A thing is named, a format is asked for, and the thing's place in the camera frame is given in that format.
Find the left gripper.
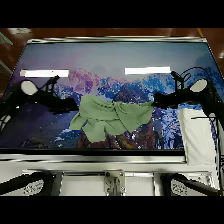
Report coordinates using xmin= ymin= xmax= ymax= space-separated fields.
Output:
xmin=51 ymin=96 xmax=80 ymax=116

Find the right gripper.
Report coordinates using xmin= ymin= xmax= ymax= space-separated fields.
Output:
xmin=151 ymin=91 xmax=178 ymax=110

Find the green T-shirt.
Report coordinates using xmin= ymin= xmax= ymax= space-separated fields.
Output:
xmin=68 ymin=94 xmax=156 ymax=144

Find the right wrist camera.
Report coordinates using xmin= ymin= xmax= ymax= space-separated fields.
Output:
xmin=170 ymin=70 xmax=185 ymax=90

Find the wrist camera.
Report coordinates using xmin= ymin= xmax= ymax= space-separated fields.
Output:
xmin=170 ymin=70 xmax=185 ymax=90
xmin=44 ymin=75 xmax=61 ymax=93

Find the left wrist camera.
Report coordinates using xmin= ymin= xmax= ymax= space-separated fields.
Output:
xmin=44 ymin=75 xmax=61 ymax=93

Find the black cable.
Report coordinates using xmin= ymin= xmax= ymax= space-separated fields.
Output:
xmin=181 ymin=66 xmax=215 ymax=88

